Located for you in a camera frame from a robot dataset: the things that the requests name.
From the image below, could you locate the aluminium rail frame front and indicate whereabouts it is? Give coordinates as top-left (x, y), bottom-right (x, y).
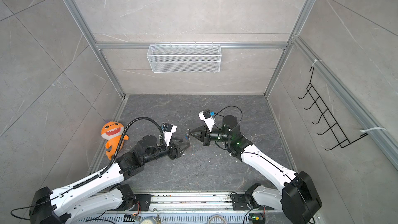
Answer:
top-left (62, 192), bottom-right (324, 224)

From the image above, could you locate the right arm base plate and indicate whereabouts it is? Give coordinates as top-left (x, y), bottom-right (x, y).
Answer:
top-left (229, 192), bottom-right (274, 211)

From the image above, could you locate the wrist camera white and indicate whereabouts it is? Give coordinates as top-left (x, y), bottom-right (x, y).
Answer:
top-left (199, 110), bottom-right (215, 132)
top-left (162, 123), bottom-right (177, 146)

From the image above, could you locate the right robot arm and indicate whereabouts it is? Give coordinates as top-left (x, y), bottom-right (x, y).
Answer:
top-left (189, 111), bottom-right (322, 224)

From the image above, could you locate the black wire hook rack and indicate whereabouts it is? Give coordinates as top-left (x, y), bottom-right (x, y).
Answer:
top-left (298, 67), bottom-right (368, 151)

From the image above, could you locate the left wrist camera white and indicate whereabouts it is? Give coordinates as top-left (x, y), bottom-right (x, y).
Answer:
top-left (162, 123), bottom-right (177, 146)

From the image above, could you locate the white wire mesh basket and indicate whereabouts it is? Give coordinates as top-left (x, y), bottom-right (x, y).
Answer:
top-left (147, 44), bottom-right (222, 73)

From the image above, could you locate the orange shark plush toy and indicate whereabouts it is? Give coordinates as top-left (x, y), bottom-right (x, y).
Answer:
top-left (101, 121), bottom-right (124, 160)

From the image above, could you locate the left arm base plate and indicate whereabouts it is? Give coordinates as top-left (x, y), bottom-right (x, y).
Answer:
top-left (122, 194), bottom-right (152, 212)

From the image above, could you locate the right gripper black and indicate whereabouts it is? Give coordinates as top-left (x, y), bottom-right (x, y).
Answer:
top-left (190, 125), bottom-right (233, 147)

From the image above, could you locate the black corrugated cable conduit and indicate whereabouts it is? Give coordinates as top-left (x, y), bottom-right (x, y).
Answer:
top-left (73, 117), bottom-right (164, 190)

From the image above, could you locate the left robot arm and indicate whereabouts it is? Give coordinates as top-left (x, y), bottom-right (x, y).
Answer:
top-left (29, 135), bottom-right (190, 224)

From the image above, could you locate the right camera black cable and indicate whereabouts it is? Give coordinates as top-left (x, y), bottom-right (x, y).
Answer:
top-left (214, 105), bottom-right (244, 129)

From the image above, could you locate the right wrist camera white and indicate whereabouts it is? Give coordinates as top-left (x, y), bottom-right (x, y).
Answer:
top-left (199, 110), bottom-right (215, 132)

